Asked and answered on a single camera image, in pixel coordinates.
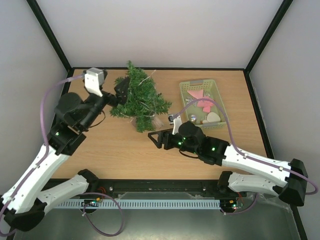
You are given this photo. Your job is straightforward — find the small green christmas tree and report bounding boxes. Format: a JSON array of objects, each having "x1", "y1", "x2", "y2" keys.
[{"x1": 109, "y1": 60, "x2": 173, "y2": 133}]

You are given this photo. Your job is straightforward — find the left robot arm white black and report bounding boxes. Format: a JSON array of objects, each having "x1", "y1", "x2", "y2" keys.
[{"x1": 0, "y1": 73, "x2": 130, "y2": 232}]

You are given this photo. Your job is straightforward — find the black corner frame post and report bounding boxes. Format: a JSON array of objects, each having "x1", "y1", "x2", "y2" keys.
[
  {"x1": 245, "y1": 0, "x2": 293, "y2": 74},
  {"x1": 26, "y1": 0, "x2": 72, "y2": 72}
]

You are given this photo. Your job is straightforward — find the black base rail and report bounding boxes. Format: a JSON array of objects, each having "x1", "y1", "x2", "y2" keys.
[{"x1": 42, "y1": 178, "x2": 251, "y2": 201}]

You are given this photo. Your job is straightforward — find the pink bow ornament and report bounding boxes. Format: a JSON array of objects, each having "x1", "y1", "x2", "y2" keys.
[{"x1": 196, "y1": 98, "x2": 214, "y2": 113}]

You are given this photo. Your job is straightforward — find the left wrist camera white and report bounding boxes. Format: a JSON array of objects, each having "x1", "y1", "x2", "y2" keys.
[{"x1": 83, "y1": 67, "x2": 108, "y2": 97}]

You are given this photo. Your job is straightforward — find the light blue slotted cable duct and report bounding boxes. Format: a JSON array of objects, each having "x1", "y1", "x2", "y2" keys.
[{"x1": 55, "y1": 199, "x2": 221, "y2": 210}]

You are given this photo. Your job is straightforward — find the silver star ornament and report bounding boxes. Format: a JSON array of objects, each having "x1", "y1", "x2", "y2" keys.
[{"x1": 185, "y1": 97, "x2": 195, "y2": 105}]

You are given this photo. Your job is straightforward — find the clear led string lights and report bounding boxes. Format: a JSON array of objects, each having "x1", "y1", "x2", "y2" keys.
[{"x1": 124, "y1": 69, "x2": 163, "y2": 127}]

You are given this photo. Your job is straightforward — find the light green plastic basket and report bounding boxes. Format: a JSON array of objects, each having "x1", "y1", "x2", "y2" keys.
[{"x1": 179, "y1": 79, "x2": 226, "y2": 129}]

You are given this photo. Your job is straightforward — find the black corner frame post left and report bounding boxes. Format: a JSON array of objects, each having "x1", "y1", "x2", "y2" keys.
[{"x1": 26, "y1": 0, "x2": 72, "y2": 72}]

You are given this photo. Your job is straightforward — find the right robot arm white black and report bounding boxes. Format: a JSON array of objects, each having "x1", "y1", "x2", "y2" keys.
[{"x1": 148, "y1": 121, "x2": 308, "y2": 207}]

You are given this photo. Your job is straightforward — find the black corner frame post right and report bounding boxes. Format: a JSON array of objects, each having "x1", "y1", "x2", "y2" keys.
[{"x1": 245, "y1": 0, "x2": 293, "y2": 74}]

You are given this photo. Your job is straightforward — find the pink paper triangle ornament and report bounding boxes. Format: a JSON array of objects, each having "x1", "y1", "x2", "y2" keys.
[{"x1": 187, "y1": 89, "x2": 204, "y2": 99}]

